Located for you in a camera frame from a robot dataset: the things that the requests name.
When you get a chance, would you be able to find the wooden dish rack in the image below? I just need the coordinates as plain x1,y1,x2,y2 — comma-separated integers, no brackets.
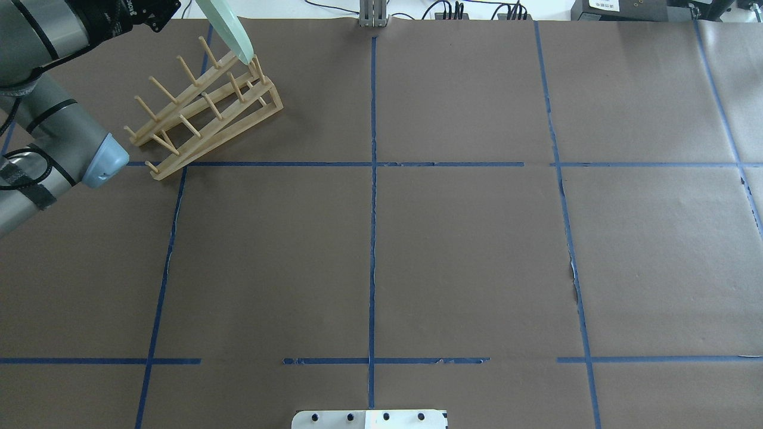
125,36,284,181

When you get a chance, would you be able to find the black power strip left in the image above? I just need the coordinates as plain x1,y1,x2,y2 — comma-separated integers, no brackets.
427,1,469,21

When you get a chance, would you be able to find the white mounting plate with bolts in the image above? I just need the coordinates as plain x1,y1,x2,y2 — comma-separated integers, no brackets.
291,408,449,428

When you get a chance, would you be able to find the black box with label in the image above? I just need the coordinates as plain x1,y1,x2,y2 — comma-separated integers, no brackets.
569,1,668,22

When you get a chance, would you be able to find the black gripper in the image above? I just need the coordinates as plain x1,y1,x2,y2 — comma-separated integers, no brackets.
76,1,182,45

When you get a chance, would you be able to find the black power strip right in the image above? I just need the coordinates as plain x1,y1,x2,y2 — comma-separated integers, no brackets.
491,2,532,21

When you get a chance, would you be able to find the pale green plate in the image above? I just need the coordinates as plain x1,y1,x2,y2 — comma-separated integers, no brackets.
195,0,256,64

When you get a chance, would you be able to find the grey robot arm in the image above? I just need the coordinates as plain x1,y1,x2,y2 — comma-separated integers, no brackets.
1,1,182,236

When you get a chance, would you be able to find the black power strip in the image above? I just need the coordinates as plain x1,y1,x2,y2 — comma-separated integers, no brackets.
427,1,469,21
491,2,532,21

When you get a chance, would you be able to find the brown paper table cover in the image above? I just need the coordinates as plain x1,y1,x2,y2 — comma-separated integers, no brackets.
2,17,761,428

